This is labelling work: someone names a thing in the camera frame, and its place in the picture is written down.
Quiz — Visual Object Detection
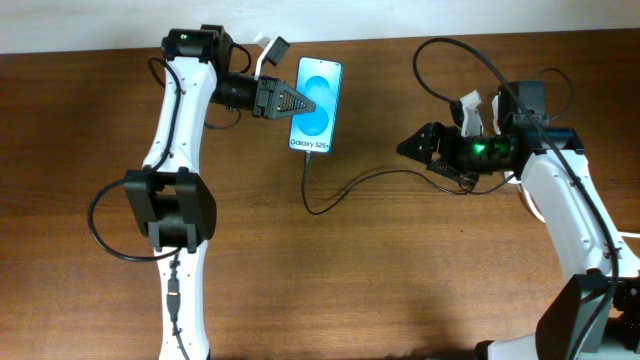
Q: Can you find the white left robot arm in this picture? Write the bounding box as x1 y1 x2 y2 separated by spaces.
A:
124 25 316 359

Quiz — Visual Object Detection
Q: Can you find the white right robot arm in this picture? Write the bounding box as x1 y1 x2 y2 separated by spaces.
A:
397 81 639 359

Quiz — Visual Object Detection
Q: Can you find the black charger cable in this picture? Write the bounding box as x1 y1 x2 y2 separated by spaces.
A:
300 66 576 217

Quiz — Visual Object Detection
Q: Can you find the white power strip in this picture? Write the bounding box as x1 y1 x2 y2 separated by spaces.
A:
491 94 501 135

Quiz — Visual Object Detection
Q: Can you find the white power strip cord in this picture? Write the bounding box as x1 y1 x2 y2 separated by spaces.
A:
503 171 640 240

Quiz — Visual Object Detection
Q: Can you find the blue Galaxy smartphone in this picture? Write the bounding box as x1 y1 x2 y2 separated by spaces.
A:
288 57 343 153

